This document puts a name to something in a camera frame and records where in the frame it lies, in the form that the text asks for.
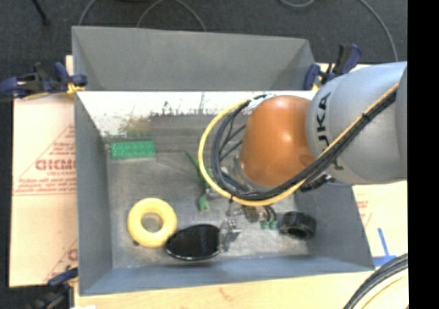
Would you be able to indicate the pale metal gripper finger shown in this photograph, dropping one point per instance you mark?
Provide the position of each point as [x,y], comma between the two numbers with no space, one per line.
[234,230]
[224,235]

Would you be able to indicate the black oval object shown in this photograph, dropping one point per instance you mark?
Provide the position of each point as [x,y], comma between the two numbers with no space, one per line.
[193,242]

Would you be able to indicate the green long thin toy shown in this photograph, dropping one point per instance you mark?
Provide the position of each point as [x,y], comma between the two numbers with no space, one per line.
[202,197]

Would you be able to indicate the green flat block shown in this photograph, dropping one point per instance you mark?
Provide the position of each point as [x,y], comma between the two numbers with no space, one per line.
[133,150]

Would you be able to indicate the grey metal bin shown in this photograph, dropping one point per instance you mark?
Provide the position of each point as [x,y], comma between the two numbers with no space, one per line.
[137,64]

